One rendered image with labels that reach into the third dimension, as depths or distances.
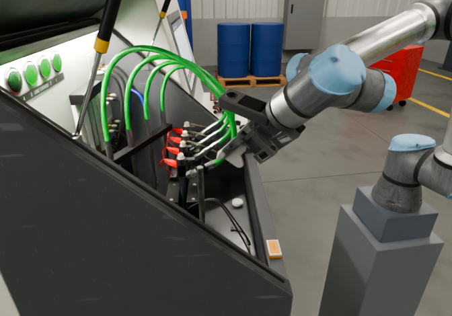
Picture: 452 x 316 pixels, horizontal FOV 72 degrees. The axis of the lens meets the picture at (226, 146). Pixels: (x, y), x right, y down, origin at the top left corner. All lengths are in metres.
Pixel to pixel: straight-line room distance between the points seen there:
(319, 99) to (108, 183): 0.37
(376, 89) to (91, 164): 0.48
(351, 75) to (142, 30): 0.83
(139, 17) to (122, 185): 0.74
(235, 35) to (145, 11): 4.41
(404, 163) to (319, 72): 0.64
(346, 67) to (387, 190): 0.70
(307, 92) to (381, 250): 0.74
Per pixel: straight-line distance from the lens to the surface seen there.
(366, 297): 1.29
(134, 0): 1.17
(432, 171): 1.04
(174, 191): 0.98
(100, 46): 0.50
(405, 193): 1.13
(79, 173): 0.56
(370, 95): 0.57
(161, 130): 1.10
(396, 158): 1.09
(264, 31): 5.64
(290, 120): 0.55
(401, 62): 4.82
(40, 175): 0.59
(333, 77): 0.49
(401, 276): 1.29
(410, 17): 0.86
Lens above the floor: 1.53
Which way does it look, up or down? 27 degrees down
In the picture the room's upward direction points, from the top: straight up
